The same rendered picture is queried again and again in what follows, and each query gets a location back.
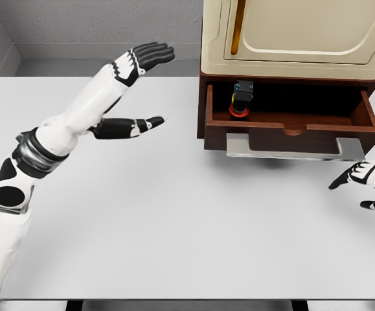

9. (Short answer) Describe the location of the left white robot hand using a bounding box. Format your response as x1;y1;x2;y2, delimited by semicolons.
57;41;176;141

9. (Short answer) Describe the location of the cream cabinet door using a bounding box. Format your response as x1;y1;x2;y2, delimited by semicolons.
223;0;375;67

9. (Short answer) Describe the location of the cream cabinet with brown base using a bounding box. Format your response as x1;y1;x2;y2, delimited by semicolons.
196;0;375;141

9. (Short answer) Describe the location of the brown wooden drawer, silver handle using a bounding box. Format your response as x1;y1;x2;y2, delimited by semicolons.
204;83;375;161

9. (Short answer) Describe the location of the black switch with red ring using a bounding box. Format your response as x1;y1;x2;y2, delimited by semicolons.
228;80;255;119

